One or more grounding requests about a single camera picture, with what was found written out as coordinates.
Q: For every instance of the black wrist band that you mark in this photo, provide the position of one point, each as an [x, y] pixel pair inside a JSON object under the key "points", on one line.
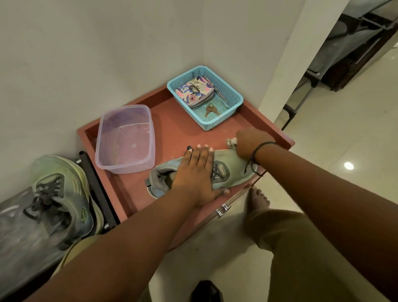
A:
{"points": [[259, 147]]}

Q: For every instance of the person's left forearm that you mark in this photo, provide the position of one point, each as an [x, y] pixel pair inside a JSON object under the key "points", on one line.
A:
{"points": [[124, 252]]}

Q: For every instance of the person's right foot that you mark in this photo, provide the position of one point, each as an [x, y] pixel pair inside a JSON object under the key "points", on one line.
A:
{"points": [[257, 199]]}

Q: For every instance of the person's left thumb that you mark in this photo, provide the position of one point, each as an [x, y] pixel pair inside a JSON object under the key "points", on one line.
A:
{"points": [[222, 193]]}

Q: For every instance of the metal pen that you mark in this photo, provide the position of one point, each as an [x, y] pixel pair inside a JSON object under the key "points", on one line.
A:
{"points": [[217, 92]]}

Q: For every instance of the person's right leg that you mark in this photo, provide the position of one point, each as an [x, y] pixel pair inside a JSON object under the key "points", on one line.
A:
{"points": [[304, 261]]}

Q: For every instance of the light green sneaker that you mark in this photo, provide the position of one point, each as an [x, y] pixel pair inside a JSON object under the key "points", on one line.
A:
{"points": [[65, 193], [236, 171]]}

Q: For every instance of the person's right hand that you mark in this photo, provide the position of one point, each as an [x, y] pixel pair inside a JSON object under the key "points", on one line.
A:
{"points": [[250, 143]]}

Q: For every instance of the metal cabinet latch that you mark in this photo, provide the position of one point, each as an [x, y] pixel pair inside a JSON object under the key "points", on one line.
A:
{"points": [[223, 210]]}

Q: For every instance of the black shoe rack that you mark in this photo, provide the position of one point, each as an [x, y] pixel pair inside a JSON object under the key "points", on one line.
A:
{"points": [[99, 193]]}

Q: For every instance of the person's left little finger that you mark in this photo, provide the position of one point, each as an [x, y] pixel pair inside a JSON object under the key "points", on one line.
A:
{"points": [[187, 158]]}

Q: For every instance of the blue plastic basket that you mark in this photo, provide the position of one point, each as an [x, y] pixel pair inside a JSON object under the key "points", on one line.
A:
{"points": [[225, 93]]}

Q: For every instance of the person's left hand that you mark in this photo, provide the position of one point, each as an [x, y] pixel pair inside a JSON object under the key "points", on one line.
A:
{"points": [[196, 177]]}

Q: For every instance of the brass keys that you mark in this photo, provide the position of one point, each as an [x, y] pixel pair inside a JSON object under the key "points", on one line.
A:
{"points": [[211, 109]]}

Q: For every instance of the black object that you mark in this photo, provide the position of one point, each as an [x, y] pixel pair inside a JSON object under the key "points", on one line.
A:
{"points": [[205, 292]]}

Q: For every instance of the clear plastic container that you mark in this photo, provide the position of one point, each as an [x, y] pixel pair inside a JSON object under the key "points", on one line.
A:
{"points": [[126, 140]]}

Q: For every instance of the person's right forearm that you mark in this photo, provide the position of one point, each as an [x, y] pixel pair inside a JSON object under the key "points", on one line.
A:
{"points": [[326, 205]]}

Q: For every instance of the dark folding bed frame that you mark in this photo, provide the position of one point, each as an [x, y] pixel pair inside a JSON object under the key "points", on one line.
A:
{"points": [[348, 40]]}

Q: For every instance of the white cleaning cloth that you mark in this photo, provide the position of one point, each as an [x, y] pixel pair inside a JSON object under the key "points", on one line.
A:
{"points": [[231, 143]]}

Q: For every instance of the floral patterned pouch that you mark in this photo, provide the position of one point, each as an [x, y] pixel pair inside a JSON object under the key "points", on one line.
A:
{"points": [[192, 90]]}

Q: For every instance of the person's left middle finger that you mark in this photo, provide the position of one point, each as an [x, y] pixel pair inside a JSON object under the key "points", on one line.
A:
{"points": [[204, 155]]}

